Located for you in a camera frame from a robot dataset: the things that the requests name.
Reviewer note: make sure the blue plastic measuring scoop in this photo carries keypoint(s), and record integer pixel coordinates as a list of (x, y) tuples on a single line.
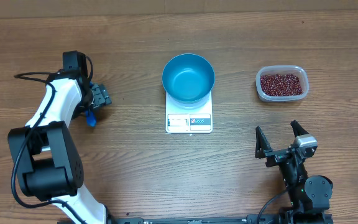
[(90, 118)]

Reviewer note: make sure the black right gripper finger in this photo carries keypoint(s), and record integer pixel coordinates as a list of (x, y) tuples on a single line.
[(262, 145), (298, 130)]

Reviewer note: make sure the red beans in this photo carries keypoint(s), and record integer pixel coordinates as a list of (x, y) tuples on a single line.
[(281, 85)]

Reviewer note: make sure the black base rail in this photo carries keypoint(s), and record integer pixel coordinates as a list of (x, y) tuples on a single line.
[(250, 219)]

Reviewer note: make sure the white digital kitchen scale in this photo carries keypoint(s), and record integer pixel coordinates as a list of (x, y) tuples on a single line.
[(189, 118)]

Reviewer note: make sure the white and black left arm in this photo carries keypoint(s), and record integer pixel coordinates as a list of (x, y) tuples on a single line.
[(47, 167)]

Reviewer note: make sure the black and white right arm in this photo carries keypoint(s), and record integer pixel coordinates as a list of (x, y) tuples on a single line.
[(309, 196)]

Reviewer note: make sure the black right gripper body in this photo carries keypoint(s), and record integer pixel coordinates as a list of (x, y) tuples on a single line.
[(276, 157)]

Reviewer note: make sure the teal bowl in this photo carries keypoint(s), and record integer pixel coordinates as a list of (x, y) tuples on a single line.
[(188, 78)]

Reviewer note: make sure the clear plastic container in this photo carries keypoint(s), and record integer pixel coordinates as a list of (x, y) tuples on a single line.
[(282, 70)]

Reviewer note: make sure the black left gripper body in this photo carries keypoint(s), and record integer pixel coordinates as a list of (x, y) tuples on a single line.
[(101, 95)]

